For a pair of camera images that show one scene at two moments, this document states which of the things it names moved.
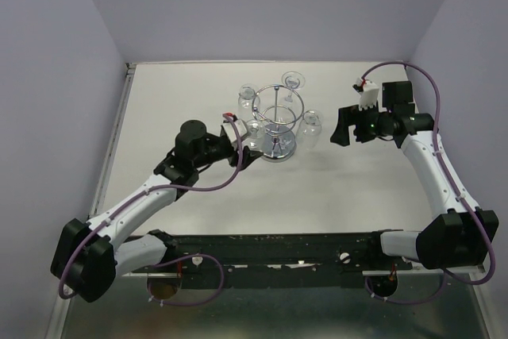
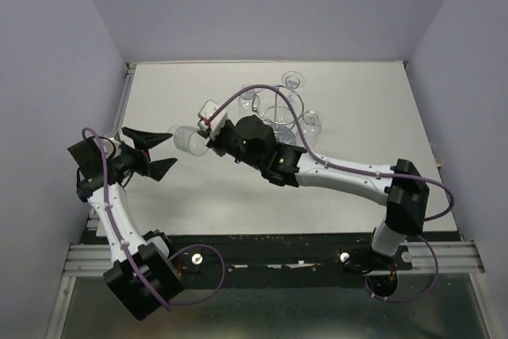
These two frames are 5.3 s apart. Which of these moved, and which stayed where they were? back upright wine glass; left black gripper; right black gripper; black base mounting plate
Moved: right black gripper; left black gripper
Stayed: black base mounting plate; back upright wine glass
